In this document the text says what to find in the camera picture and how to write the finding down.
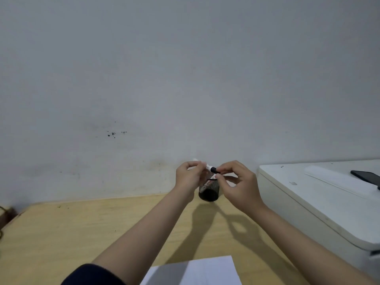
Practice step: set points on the person's right hand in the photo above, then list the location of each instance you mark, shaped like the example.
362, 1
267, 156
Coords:
243, 189

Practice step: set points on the black smartphone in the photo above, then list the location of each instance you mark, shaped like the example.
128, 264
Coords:
366, 176

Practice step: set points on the white marker pen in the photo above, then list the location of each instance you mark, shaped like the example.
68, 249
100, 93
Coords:
201, 165

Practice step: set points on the white printer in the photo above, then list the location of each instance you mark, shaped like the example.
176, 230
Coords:
323, 201

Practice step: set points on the person's left forearm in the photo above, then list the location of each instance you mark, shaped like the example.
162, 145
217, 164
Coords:
139, 237

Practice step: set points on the white paper sheet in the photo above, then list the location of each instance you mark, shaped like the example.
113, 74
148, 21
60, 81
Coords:
193, 271

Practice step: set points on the person's left thumb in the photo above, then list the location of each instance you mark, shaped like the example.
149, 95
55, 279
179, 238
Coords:
194, 164

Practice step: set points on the dark blue sleeve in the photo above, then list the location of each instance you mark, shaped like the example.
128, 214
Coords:
92, 276

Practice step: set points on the black mesh pen holder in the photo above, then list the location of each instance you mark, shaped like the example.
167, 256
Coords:
209, 191

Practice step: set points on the person's right forearm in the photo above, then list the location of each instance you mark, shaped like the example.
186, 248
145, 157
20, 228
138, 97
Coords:
311, 252

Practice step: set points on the person's right middle finger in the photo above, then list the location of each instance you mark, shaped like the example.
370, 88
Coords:
219, 182

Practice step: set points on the person's right thumb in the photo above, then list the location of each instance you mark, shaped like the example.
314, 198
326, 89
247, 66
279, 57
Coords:
230, 178

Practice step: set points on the black marker cap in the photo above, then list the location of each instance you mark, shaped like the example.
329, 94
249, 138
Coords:
213, 169

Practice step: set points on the person's left hand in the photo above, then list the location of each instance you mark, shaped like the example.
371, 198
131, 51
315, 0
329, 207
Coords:
187, 178

